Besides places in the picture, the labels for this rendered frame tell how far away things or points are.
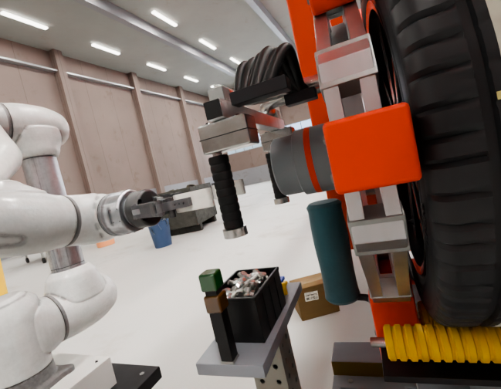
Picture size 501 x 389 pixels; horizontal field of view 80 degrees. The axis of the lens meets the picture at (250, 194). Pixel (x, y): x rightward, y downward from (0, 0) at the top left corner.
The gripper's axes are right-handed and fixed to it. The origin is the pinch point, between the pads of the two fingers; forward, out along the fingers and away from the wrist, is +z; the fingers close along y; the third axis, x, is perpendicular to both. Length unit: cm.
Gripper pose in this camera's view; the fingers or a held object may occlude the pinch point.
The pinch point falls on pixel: (224, 191)
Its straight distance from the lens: 53.9
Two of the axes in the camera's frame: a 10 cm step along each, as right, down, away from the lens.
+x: -2.2, -9.7, -0.7
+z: 9.1, -1.8, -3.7
